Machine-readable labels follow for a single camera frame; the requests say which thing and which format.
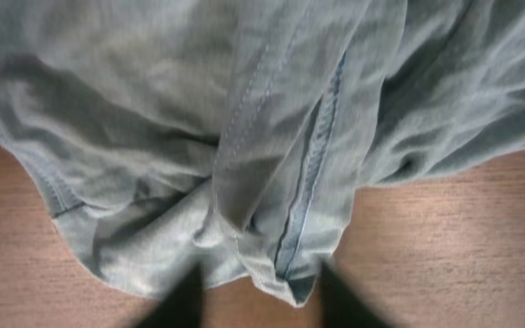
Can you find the light blue grey t-shirt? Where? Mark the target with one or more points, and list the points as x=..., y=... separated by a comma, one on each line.
x=237, y=132

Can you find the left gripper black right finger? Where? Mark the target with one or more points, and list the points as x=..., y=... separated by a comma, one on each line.
x=341, y=307

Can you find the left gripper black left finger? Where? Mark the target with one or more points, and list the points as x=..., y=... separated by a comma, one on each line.
x=182, y=307

